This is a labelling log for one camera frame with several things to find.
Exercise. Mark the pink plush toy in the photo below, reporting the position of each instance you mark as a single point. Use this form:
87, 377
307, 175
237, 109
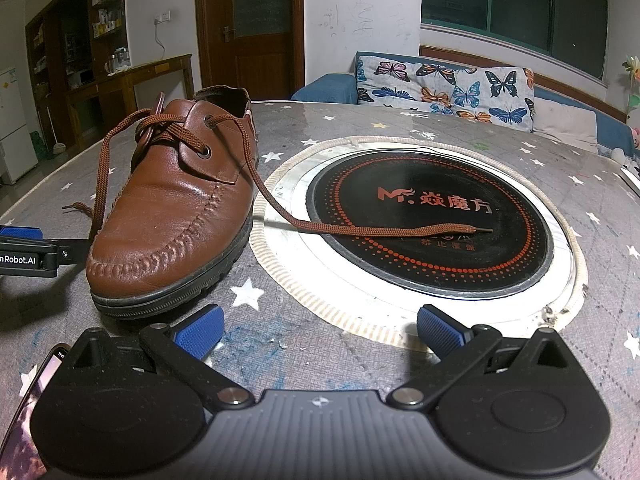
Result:
636, 136

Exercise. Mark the wooden side table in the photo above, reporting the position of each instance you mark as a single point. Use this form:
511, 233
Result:
150, 67

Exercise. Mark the brown shoelace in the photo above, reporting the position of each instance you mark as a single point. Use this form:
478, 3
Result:
350, 230

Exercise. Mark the black round induction cooktop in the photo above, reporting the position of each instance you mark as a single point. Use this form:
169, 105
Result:
350, 195

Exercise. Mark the wooden door with glass pane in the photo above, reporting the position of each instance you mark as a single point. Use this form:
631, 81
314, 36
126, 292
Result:
260, 60

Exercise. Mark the beige pillow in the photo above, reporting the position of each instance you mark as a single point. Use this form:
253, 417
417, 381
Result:
565, 122

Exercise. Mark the brown leather shoe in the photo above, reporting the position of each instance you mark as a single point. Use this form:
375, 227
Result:
165, 220

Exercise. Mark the white refrigerator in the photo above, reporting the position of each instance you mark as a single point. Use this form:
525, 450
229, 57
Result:
15, 130

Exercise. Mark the white broom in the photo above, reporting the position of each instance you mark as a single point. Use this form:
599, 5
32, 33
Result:
59, 149

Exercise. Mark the green bag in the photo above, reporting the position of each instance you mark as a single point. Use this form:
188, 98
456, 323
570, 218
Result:
36, 146

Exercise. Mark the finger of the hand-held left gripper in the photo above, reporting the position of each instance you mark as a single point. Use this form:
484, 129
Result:
72, 251
20, 234

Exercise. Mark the green-framed window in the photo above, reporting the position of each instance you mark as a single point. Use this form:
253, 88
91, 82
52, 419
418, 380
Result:
500, 5

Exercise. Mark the butterfly print pillow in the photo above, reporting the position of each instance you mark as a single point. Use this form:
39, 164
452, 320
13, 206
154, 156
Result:
440, 90

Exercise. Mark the dark wooden shelf cabinet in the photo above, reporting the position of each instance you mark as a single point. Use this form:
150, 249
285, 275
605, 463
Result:
55, 60

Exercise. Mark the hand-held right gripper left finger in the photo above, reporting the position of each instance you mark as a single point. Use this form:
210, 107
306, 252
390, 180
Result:
200, 330

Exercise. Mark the grey star-print table cover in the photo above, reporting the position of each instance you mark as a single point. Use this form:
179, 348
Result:
590, 270

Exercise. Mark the artificial flower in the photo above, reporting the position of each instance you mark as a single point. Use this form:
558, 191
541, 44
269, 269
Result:
634, 67

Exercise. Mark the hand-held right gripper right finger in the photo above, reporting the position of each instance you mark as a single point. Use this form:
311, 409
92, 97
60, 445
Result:
440, 330

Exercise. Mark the smartphone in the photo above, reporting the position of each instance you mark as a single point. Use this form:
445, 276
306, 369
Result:
25, 410

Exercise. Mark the blue sofa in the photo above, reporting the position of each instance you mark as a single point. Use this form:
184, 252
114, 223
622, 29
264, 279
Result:
325, 87

